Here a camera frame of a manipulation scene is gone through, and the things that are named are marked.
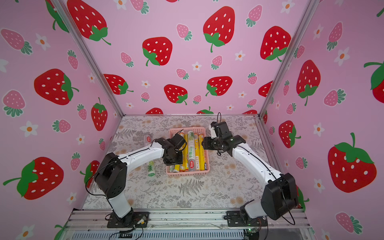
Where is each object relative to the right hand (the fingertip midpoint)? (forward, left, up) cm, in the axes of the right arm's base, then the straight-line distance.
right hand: (211, 140), depth 84 cm
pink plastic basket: (+17, +7, -12) cm, 22 cm away
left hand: (-8, +17, -12) cm, 23 cm away
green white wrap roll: (-1, +12, -11) cm, 16 cm away
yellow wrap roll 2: (0, +9, -14) cm, 16 cm away
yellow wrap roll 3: (-1, +6, -15) cm, 16 cm away
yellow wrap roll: (-10, +15, -15) cm, 24 cm away
